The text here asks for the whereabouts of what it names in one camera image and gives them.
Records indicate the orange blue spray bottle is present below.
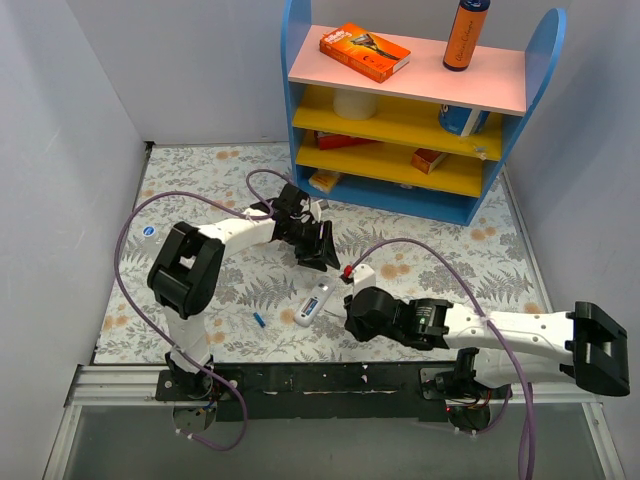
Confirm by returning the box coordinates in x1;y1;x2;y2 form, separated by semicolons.
442;0;491;72

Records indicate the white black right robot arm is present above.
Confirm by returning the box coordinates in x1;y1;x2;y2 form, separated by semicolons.
344;287;630;398

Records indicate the clear bottle blue cap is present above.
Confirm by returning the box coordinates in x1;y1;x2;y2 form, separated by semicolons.
140;225;164;246

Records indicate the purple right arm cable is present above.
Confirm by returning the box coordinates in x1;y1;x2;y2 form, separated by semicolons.
344;238;536;480

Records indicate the blue wooden shelf unit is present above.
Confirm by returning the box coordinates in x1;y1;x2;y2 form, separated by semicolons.
280;1;567;225

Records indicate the orange box on shelf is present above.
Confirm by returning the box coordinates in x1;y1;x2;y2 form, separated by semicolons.
410;148;449;174

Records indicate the red box on shelf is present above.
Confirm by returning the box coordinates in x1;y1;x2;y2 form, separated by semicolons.
313;131;376;150

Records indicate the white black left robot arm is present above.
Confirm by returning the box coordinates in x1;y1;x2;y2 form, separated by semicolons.
147;184;340;400

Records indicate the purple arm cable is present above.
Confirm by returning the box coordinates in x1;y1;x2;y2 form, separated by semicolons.
114;169;296;452
344;238;536;480

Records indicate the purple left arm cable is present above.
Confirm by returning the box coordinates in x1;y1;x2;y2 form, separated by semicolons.
114;169;296;452

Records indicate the floral patterned table mat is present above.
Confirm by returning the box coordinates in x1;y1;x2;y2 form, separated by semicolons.
94;144;545;364

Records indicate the blue battery in remote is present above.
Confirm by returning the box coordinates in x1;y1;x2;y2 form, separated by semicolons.
301;297;318;317

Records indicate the orange razor box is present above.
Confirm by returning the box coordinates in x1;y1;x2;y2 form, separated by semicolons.
319;23;411;83

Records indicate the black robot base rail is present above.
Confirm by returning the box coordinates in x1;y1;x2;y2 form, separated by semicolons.
155;360;506;424

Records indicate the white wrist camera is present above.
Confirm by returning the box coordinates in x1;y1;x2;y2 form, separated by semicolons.
341;264;376;296
302;199;329;222

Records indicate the yellow red packet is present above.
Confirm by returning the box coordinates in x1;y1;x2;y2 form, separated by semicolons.
308;169;343;194

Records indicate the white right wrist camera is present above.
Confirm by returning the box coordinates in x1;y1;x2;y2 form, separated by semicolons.
341;264;376;296

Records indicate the blue white can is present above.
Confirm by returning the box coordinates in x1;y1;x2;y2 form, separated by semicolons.
438;104;490;137

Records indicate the white remote control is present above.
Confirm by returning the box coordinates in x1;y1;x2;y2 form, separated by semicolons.
294;275;337;328

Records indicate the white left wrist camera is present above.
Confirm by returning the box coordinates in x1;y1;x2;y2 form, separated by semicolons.
302;199;329;222

